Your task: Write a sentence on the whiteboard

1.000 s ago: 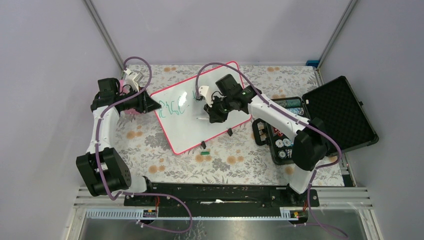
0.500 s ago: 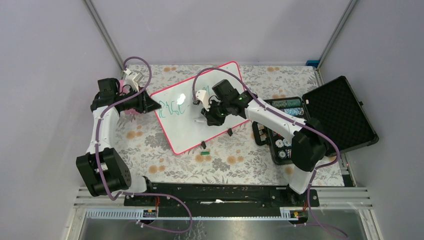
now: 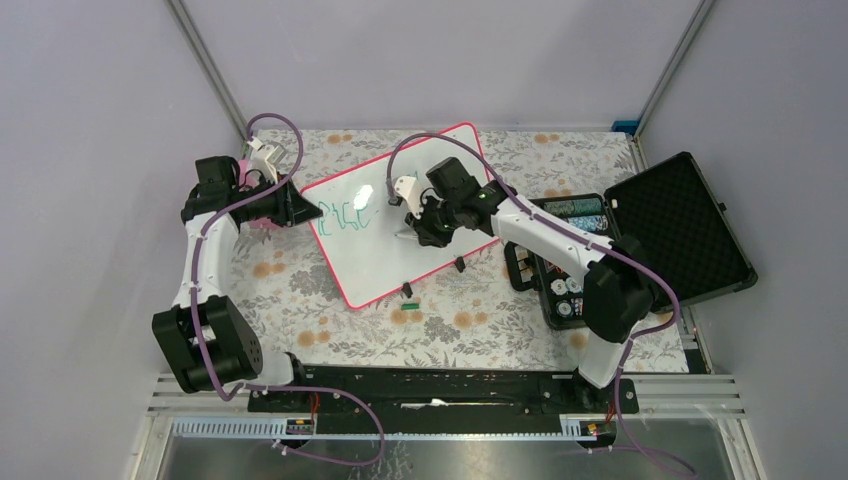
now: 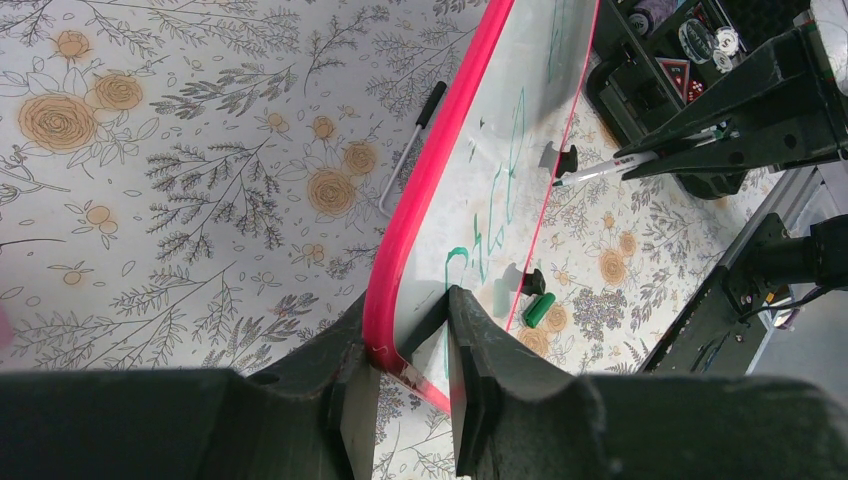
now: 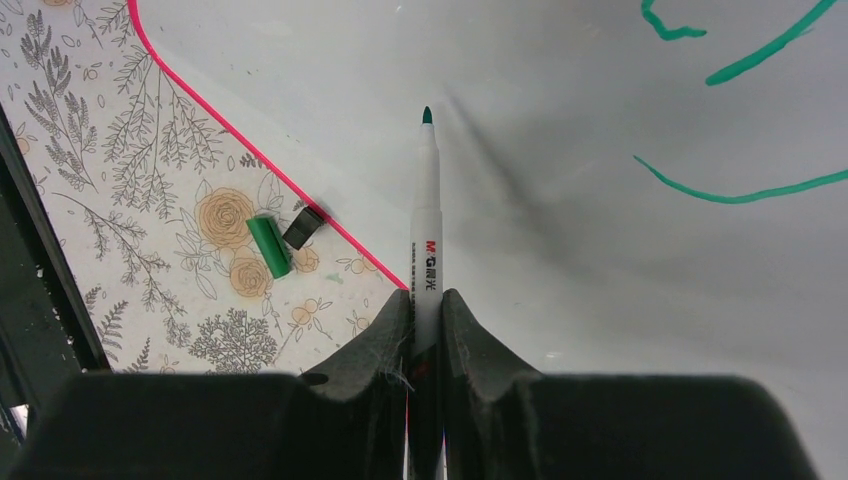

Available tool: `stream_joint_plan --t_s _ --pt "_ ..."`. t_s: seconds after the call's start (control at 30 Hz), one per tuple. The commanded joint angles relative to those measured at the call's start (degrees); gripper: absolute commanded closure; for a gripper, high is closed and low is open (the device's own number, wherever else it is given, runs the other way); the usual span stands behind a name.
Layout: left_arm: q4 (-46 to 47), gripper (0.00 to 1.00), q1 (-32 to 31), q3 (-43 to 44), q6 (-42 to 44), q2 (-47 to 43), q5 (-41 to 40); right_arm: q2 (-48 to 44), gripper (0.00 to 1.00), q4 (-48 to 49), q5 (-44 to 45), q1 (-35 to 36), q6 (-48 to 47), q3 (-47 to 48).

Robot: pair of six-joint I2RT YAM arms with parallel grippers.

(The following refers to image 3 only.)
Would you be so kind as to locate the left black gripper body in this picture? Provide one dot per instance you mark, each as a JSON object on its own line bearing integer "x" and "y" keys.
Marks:
{"x": 271, "y": 206}

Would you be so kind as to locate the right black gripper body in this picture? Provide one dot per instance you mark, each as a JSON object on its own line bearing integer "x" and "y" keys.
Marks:
{"x": 438, "y": 221}

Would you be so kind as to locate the pink framed whiteboard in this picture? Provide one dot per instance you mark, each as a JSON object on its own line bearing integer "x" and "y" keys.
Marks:
{"x": 356, "y": 233}

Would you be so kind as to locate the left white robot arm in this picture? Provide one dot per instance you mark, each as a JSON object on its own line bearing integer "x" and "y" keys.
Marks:
{"x": 205, "y": 340}

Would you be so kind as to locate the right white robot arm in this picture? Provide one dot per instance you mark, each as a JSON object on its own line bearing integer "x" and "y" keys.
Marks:
{"x": 617, "y": 291}

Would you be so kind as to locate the pink eraser block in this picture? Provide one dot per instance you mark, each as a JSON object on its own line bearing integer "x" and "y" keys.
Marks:
{"x": 255, "y": 222}

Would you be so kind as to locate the floral table mat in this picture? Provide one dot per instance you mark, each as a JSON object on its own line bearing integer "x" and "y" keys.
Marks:
{"x": 282, "y": 285}

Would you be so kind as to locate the blue clip at corner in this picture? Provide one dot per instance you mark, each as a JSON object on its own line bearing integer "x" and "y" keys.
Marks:
{"x": 629, "y": 127}

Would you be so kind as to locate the black poker chip case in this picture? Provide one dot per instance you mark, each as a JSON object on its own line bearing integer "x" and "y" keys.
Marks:
{"x": 673, "y": 213}

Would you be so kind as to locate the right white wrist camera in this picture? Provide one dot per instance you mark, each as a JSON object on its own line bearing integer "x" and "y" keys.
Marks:
{"x": 406, "y": 190}

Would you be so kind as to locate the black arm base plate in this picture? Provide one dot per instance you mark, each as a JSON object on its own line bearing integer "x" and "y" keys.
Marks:
{"x": 349, "y": 400}

